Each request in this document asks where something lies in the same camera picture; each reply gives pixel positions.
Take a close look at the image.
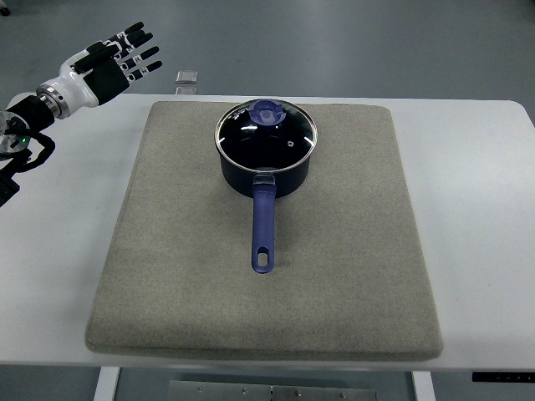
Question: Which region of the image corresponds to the clear floor marker lower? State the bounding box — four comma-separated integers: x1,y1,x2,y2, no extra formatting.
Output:
175,86,197,95

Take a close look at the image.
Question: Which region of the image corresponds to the clear floor marker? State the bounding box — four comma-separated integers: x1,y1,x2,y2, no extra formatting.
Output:
175,86,197,95
176,70,198,84

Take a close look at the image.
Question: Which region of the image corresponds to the clear floor marker upper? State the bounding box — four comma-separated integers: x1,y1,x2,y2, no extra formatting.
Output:
176,70,198,84

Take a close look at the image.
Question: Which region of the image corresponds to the white table leg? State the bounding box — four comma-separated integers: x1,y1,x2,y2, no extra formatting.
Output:
93,367,120,401
411,371,436,401

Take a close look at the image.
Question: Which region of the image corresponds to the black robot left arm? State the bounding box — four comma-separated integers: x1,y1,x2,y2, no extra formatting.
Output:
1,94,58,206

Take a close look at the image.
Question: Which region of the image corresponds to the glass lid with blue knob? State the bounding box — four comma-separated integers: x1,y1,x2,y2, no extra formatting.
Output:
215,99,318,171

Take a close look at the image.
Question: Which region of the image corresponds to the white table leg right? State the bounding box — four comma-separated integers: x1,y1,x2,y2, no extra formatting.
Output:
411,371,436,401

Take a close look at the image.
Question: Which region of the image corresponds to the black table control panel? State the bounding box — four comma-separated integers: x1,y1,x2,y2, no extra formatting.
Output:
471,371,535,383

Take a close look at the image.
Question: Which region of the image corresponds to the dark blue saucepan blue handle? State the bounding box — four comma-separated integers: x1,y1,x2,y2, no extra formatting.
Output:
217,147,313,274

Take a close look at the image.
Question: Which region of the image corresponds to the white table leg left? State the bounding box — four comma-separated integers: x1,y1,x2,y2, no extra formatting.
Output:
93,367,120,401

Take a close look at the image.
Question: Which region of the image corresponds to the beige fabric mat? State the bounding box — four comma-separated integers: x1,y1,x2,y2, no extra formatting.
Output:
85,101,443,362

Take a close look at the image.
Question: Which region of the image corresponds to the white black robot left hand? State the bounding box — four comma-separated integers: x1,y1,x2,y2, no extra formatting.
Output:
36,22,162,119

